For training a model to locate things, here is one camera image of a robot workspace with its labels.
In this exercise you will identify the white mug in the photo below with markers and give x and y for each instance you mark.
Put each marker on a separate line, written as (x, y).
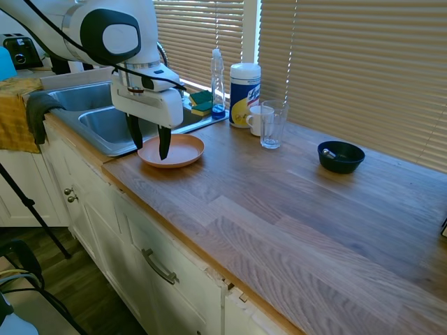
(255, 122)

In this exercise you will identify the yellow patterned cloth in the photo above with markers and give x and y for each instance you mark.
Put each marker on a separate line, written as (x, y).
(12, 115)

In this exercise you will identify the narrow beige window blind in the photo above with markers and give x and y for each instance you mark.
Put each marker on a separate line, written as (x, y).
(199, 38)

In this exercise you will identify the grey dish cloth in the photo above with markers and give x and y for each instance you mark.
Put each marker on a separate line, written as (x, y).
(36, 111)

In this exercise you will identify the clear dish soap bottle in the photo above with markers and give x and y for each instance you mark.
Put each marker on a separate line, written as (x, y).
(218, 87)

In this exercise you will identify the black stand base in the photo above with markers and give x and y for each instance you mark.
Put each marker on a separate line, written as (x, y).
(24, 258)

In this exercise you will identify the dark blue bowl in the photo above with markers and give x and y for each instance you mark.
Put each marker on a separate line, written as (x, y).
(340, 164)

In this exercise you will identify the Lysol wipes canister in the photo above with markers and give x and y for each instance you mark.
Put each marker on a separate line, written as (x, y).
(244, 90)

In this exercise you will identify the black tripod leg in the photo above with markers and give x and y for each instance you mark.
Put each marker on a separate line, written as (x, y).
(35, 213)

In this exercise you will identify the white window frame post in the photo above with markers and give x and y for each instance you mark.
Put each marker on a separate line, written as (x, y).
(251, 31)

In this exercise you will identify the chrome faucet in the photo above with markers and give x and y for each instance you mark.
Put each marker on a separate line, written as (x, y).
(163, 56)

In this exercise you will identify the clear drinking glass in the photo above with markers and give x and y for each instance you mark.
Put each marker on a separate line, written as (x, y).
(276, 129)

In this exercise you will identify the stainless steel double sink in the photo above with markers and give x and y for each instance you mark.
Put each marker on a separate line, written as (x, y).
(101, 122)

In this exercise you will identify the light blue plastic object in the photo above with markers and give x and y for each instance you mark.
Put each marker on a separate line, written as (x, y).
(7, 64)

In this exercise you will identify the yellow green sponge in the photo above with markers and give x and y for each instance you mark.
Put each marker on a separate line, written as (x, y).
(200, 96)
(202, 109)

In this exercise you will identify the round metal cabinet knob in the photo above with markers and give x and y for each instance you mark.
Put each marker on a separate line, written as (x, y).
(68, 191)
(72, 199)

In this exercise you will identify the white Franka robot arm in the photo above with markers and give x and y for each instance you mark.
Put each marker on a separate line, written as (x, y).
(104, 35)

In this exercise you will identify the white kitchen cabinet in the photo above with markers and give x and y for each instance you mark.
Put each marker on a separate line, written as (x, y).
(115, 237)

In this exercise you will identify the wide beige window blind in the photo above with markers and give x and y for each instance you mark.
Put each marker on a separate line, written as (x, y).
(356, 70)

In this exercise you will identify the small metal utensil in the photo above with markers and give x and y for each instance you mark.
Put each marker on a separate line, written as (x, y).
(328, 152)

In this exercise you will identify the orange round plate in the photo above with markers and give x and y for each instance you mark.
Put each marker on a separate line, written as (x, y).
(185, 150)

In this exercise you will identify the black toaster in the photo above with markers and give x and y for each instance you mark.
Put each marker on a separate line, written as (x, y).
(22, 52)

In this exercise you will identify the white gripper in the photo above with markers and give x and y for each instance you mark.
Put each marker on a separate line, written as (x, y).
(157, 106)

